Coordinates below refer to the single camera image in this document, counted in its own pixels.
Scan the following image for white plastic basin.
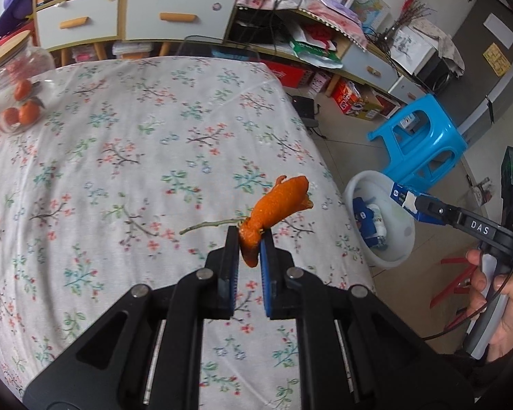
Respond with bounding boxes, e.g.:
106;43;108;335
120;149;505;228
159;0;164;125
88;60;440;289
344;170;415;271

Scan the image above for wooden jar lid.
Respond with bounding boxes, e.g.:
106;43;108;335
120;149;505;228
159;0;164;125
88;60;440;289
0;30;30;69

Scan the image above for red flat box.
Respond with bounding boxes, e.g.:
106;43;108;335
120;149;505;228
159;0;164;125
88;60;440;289
263;60;311;88

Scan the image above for wooden cabinet with white drawers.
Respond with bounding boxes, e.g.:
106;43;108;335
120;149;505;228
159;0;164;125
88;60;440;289
32;0;428;107

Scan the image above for glass jar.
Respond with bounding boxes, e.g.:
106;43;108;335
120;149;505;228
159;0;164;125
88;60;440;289
0;30;56;135

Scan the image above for small printed bag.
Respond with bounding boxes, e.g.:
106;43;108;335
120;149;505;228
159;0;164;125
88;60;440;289
472;177;492;206

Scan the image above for patterned grey cloth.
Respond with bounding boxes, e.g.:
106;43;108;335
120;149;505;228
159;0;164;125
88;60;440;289
419;21;466;73

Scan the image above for small white and blue box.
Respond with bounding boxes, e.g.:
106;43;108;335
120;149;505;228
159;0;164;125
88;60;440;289
397;113;420;133

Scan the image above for red snack carton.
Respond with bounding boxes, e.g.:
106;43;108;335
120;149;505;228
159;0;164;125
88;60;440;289
331;79;364;114

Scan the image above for small black floor speaker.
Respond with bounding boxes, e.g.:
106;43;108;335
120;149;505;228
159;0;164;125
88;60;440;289
291;96;316;120

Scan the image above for dried branches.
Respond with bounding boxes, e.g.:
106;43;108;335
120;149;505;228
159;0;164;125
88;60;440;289
368;0;437;52

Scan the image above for trash wrappers in basin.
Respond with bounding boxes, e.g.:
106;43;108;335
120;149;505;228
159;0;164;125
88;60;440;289
365;205;387;248

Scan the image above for black file tray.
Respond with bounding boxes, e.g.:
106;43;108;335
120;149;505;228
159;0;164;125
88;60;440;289
228;6;283;45

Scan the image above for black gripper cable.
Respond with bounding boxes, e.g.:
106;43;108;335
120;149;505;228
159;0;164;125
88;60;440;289
421;256;513;342

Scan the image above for orange peel with twig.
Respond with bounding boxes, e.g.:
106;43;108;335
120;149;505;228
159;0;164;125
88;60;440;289
180;174;315;268

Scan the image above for blue plastic stool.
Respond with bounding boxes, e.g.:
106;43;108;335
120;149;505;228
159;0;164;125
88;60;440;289
368;94;469;199

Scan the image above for wall map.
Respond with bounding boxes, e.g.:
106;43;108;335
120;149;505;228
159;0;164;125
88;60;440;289
333;0;392;30

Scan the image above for large black speaker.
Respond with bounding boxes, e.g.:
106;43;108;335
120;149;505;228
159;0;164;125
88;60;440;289
415;51;456;95

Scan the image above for white printed box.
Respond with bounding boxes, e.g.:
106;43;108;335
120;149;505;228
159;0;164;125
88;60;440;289
389;26;439;73

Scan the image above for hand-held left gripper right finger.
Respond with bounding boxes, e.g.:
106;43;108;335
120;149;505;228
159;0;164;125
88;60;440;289
260;237;475;410

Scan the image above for pink patterned box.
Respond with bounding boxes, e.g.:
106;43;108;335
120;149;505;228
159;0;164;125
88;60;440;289
310;70;330;95

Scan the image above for red plastic stool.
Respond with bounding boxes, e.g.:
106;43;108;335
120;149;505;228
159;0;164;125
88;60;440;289
430;256;475;310

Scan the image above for white door paper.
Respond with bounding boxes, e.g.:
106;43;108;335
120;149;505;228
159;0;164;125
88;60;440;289
484;13;513;50

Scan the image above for yellow door sticker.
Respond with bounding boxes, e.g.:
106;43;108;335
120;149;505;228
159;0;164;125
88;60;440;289
483;43;509;78

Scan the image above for floral tablecloth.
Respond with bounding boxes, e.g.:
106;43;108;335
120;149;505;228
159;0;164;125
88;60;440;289
0;56;374;410

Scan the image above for green and white bag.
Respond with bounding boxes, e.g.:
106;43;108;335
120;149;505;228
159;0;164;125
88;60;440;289
288;40;345;69

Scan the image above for blue and white packet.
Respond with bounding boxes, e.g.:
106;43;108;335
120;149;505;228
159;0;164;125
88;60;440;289
388;180;426;223

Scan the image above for grey door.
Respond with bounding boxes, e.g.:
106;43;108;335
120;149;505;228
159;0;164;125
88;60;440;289
451;0;513;137

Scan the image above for brown cardboard box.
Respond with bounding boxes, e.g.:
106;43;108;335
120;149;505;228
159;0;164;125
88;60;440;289
359;90;400;119

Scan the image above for lilac cloth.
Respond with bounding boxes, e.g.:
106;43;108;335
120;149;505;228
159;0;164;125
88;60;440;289
318;0;362;20

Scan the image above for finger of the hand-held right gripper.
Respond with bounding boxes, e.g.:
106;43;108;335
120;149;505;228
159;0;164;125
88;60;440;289
415;194;462;229

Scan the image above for dark blue packet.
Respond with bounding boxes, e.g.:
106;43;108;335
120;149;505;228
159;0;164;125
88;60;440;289
353;196;370;235

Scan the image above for red paper decoration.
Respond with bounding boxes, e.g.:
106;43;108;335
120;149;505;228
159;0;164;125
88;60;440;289
305;23;336;50

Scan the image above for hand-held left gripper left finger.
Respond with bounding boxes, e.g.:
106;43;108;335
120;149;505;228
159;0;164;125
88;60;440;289
22;227;241;410

